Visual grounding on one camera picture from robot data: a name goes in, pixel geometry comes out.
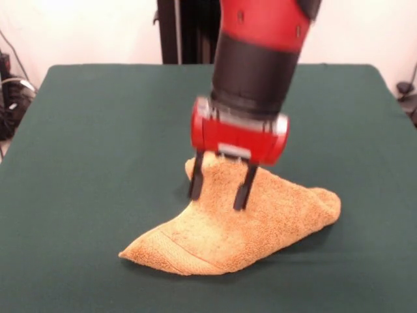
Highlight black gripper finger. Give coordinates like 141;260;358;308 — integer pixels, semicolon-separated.
188;150;205;200
233;161;258;211

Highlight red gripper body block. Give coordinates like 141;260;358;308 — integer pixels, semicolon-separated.
190;97;290;165

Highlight tan terry towel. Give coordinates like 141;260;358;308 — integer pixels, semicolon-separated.
117;153;342;275

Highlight dark green table cloth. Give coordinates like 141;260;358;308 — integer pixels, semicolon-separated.
0;63;417;313

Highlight grey tripod base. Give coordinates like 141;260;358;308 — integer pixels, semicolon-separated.
396;81;417;128

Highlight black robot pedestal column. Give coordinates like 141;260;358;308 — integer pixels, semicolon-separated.
156;0;222;65

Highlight tangled black cables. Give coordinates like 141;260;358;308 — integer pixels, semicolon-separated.
0;75;36;142

